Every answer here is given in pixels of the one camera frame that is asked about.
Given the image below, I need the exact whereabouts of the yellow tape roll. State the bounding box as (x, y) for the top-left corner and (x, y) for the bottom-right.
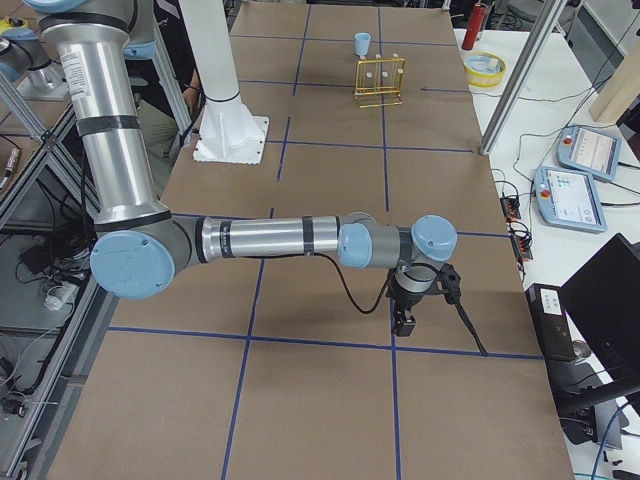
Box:
(462, 52), (507, 88)

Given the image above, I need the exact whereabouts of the near teach pendant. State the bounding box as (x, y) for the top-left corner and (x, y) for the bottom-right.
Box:
(534, 166), (607, 233)

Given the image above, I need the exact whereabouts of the near orange black adapter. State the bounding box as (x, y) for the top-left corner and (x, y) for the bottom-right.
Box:
(510, 232), (533, 262)

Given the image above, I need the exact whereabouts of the wooden board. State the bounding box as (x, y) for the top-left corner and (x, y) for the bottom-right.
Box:
(589, 42), (640, 124)

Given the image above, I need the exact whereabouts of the orange black adapter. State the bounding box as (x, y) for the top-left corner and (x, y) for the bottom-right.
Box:
(500, 196), (521, 221)
(510, 232), (533, 262)

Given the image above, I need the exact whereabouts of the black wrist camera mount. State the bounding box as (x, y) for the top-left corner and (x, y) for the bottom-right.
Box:
(437, 263), (461, 305)

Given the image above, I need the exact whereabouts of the far orange black adapter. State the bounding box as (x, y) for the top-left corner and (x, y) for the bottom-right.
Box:
(500, 196), (521, 221)

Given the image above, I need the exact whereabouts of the black computer monitor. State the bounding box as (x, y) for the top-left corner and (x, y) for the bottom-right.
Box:
(559, 233), (639, 371)

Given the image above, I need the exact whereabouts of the red bottle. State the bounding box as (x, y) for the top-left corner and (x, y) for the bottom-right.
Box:
(461, 3), (487, 51)

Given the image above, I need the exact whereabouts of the blue network cable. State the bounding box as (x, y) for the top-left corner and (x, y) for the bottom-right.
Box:
(589, 402), (632, 480)

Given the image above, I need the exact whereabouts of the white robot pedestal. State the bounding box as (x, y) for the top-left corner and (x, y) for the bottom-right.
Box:
(180, 0), (269, 165)

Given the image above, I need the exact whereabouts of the black desktop computer box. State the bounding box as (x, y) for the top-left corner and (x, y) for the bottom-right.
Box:
(526, 283), (576, 362)

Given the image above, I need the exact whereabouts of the light blue plastic cup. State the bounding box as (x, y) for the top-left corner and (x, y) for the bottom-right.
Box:
(354, 32), (371, 57)

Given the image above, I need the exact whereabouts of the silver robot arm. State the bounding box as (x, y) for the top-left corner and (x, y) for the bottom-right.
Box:
(32, 1), (461, 337)
(1, 26), (68, 101)

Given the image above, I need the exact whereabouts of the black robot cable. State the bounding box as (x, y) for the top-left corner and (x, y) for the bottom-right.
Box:
(312, 252), (489, 358)

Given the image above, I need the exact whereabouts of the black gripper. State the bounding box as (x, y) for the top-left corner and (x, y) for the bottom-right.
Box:
(386, 264), (443, 337)

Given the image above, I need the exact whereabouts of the white power strip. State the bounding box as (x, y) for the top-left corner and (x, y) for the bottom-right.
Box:
(43, 281), (77, 311)

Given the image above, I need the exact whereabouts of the teach pendant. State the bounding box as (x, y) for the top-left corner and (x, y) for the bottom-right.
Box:
(534, 166), (607, 233)
(556, 125), (621, 182)

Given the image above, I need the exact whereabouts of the far teach pendant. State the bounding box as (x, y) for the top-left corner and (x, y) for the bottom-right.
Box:
(556, 125), (621, 182)

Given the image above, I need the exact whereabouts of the gold wire cup holder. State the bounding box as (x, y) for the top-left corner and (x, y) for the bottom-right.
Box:
(353, 53), (406, 108)

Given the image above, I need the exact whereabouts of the person in black shirt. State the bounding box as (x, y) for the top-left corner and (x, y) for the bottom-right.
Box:
(122, 0), (206, 161)

